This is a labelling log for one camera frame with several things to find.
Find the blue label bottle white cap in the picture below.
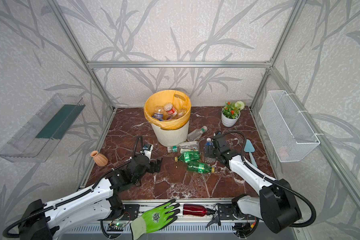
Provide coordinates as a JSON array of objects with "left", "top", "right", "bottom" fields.
[{"left": 204, "top": 138, "right": 216, "bottom": 165}]

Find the clear bottle green label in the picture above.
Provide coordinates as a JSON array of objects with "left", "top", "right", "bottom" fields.
[{"left": 167, "top": 141, "right": 199, "bottom": 154}]

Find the clear bottle white cap green band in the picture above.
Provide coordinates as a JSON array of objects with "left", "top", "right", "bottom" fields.
[{"left": 187, "top": 126, "right": 208, "bottom": 142}]

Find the green plastic soda bottle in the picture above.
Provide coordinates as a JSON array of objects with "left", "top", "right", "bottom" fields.
[{"left": 175, "top": 151, "right": 201, "bottom": 163}]

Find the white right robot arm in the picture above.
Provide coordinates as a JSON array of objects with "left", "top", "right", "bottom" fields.
[{"left": 212, "top": 135, "right": 302, "bottom": 234}]

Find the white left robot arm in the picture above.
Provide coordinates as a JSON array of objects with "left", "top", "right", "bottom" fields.
[{"left": 18, "top": 155, "right": 162, "bottom": 240}]

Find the white ribbed waste bin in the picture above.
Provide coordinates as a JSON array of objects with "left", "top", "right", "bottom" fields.
[{"left": 151, "top": 121, "right": 190, "bottom": 147}]

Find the yellow bin liner bag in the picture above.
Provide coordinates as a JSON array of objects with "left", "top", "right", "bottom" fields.
[{"left": 144, "top": 90, "right": 192, "bottom": 130}]

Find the light blue silicone spatula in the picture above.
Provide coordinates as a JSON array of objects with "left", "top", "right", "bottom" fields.
[{"left": 244, "top": 139, "right": 258, "bottom": 168}]

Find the white pot with flowers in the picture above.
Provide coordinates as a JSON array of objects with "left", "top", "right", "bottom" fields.
[{"left": 222, "top": 101, "right": 245, "bottom": 128}]

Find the small terracotta vase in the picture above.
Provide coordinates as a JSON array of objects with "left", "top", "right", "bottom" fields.
[{"left": 91, "top": 151, "right": 109, "bottom": 167}]

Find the green black work glove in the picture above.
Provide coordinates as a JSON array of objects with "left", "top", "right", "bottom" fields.
[{"left": 130, "top": 199, "right": 181, "bottom": 240}]

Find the red metallic bottle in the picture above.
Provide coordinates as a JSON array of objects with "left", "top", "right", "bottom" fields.
[{"left": 183, "top": 204, "right": 216, "bottom": 217}]

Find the green circuit board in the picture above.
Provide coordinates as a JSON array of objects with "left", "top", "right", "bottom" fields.
[{"left": 107, "top": 222, "right": 126, "bottom": 232}]

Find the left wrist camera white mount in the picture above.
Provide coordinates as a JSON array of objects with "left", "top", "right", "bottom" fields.
[{"left": 141, "top": 144, "right": 153, "bottom": 160}]

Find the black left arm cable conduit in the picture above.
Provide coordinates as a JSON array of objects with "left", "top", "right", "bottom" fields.
[{"left": 2, "top": 135, "right": 144, "bottom": 239}]

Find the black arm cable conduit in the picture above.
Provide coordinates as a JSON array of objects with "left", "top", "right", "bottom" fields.
[
  {"left": 221, "top": 130, "right": 317, "bottom": 228},
  {"left": 2, "top": 135, "right": 144, "bottom": 239}
]

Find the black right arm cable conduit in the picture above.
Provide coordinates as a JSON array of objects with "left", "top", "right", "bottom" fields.
[{"left": 221, "top": 130, "right": 317, "bottom": 228}]

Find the white wire mesh basket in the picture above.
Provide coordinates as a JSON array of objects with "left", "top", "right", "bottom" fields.
[{"left": 260, "top": 90, "right": 320, "bottom": 163}]

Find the aluminium frame crossbar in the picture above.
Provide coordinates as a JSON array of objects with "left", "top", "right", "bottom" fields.
[{"left": 87, "top": 61, "right": 271, "bottom": 69}]

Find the clear acrylic wall shelf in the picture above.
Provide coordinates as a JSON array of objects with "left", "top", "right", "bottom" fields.
[{"left": 0, "top": 94, "right": 86, "bottom": 163}]

